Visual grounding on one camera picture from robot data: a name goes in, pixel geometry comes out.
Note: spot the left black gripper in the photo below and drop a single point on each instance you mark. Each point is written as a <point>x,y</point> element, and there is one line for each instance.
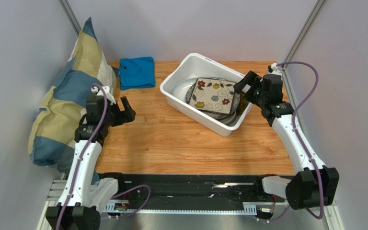
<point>126,116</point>

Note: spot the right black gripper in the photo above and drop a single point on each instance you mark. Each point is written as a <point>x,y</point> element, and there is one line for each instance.
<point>252,86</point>

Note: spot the yellow patterned round plate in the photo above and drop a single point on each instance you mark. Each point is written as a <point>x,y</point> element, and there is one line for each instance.
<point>242,106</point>

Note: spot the floral square plate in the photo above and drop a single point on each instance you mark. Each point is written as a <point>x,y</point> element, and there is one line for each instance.
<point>214,95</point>

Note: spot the white plastic bin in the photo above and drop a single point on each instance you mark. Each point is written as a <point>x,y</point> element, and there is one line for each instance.
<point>195,65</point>

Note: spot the large white oval plate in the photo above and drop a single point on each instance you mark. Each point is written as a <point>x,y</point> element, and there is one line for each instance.
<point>183,89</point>

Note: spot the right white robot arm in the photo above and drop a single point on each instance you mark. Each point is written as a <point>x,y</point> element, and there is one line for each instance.
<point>314,184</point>

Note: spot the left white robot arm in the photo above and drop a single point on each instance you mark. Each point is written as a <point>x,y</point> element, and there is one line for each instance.
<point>80,208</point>

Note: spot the folded blue cloth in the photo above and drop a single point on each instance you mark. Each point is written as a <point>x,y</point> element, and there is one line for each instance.
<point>137,73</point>

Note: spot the blue and cream pillow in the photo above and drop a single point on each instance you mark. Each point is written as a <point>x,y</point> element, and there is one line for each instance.
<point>51,141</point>

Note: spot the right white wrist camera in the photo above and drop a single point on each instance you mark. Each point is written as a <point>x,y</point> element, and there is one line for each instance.
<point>273,69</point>

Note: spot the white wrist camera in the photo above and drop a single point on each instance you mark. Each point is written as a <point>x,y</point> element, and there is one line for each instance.
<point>105,90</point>
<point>273,69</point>

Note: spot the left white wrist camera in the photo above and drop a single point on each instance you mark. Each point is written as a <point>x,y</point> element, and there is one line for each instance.
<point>105,90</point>

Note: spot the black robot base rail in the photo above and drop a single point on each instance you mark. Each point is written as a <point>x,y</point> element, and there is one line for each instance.
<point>191,192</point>

